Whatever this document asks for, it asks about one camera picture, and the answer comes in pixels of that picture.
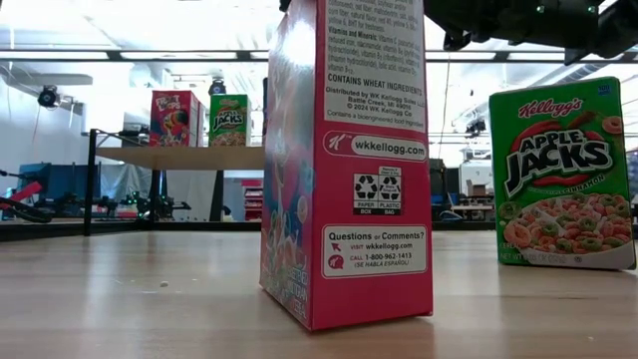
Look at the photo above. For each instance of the green Apple Jacks cereal box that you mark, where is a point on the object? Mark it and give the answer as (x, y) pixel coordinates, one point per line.
(229, 122)
(558, 174)

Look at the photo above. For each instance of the red Froot Loops cereal box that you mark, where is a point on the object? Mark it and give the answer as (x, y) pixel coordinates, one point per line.
(174, 119)
(369, 199)

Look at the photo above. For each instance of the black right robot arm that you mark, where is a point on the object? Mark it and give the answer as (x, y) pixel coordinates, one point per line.
(558, 25)

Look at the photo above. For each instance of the black background robot arm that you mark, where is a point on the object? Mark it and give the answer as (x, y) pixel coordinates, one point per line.
(159, 207)

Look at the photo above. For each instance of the black ceiling spotlight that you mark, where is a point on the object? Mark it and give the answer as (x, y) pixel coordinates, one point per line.
(47, 96)
(476, 125)
(217, 87)

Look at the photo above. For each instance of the black monitor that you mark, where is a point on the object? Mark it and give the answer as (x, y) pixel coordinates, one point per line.
(437, 184)

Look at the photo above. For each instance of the brown cardboard box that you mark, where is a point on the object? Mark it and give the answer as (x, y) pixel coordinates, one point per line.
(477, 188)

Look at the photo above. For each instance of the red shelving unit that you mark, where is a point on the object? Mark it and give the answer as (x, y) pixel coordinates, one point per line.
(253, 199)

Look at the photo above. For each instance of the blue partition screen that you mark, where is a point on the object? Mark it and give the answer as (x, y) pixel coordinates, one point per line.
(60, 182)

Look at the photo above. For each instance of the black metal shelf frame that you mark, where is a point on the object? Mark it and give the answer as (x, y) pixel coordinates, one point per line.
(90, 189)

